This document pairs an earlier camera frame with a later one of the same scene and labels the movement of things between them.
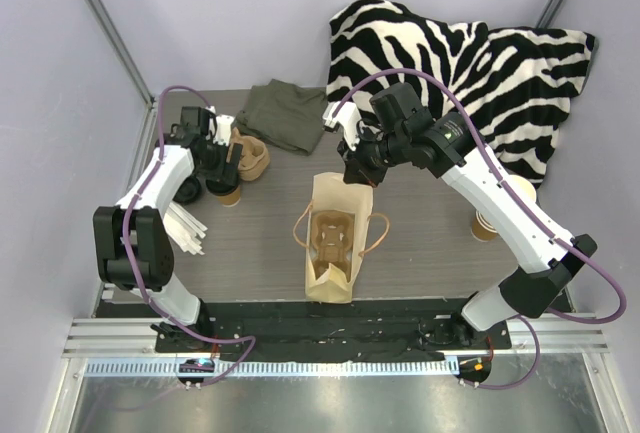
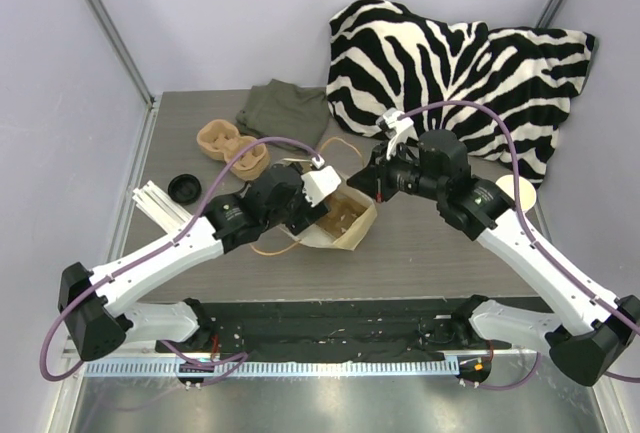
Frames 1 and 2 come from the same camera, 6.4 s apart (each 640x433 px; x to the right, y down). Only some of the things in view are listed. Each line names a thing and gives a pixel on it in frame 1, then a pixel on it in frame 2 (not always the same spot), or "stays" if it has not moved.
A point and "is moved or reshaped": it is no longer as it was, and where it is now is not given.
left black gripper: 223,173 -> 304,214
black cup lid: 189,190 stays
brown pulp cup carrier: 255,159 stays
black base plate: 349,328 stays
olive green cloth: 291,117 stays
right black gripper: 361,168 -> 379,176
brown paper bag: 335,227 is moved or reshaped
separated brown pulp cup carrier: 332,241 -> 342,213
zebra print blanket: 515,86 stays
